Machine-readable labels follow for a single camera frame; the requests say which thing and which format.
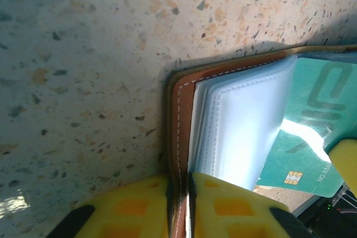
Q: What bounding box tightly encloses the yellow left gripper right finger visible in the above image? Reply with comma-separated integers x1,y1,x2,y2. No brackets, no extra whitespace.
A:
187,172,311,238

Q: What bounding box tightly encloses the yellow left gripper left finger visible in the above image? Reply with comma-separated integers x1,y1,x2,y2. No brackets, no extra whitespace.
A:
46,173,173,238

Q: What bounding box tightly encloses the green chip card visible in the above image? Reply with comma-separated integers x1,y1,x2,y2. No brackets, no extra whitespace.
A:
255,56,357,198

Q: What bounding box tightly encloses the brown leather card holder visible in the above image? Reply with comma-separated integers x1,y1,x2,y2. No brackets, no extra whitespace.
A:
167,43,357,238

